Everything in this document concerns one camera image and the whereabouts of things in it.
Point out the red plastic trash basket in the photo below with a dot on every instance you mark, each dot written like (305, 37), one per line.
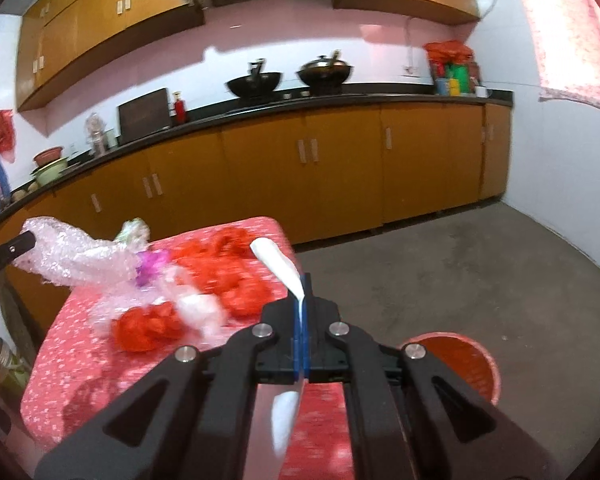
(465, 357)

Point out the red bag on counter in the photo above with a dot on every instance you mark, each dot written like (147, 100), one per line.
(444, 53)

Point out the hanging red plastic bag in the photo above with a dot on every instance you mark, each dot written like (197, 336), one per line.
(7, 136)

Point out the pink window curtain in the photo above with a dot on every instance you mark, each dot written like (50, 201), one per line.
(566, 38)

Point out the red basin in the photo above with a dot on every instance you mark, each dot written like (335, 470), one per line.
(47, 156)

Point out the green yellow containers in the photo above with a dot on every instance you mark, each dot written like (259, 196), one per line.
(451, 79)

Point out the clear plastic bag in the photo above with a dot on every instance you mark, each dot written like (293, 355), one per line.
(201, 313)

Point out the purple plastic bag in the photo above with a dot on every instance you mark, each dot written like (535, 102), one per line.
(152, 262)

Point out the green basin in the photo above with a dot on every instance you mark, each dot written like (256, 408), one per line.
(50, 172)

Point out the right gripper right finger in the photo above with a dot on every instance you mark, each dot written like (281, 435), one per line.
(409, 415)

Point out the black wok left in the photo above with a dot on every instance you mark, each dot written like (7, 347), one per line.
(256, 84)

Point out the white plastic strip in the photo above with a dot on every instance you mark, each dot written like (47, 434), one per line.
(282, 264)

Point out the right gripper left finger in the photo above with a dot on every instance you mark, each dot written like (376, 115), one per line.
(196, 415)

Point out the red bottle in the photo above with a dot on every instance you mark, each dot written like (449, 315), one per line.
(179, 108)

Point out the white green shopping bag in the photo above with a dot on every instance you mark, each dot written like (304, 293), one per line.
(134, 235)

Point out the black countertop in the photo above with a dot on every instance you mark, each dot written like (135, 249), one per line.
(285, 101)

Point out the small red bag piece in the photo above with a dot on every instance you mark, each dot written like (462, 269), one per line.
(143, 329)

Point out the lower wooden cabinets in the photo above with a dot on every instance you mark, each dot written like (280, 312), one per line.
(318, 174)

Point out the clear jar in bag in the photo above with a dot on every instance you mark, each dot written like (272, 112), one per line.
(95, 130)

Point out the upper wooden cabinets left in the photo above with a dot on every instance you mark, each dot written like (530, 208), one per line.
(63, 41)

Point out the red floral tablecloth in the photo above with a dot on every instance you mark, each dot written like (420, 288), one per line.
(77, 373)

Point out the clear bubble wrap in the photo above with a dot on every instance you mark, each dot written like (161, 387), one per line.
(67, 256)

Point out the black wok with lid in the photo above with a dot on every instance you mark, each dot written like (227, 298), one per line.
(326, 74)

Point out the white cup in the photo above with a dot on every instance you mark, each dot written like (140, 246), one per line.
(481, 92)

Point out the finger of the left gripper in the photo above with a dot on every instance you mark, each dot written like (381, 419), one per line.
(15, 248)

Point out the red plastic bag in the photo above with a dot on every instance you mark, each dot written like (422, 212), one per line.
(220, 266)
(7, 136)

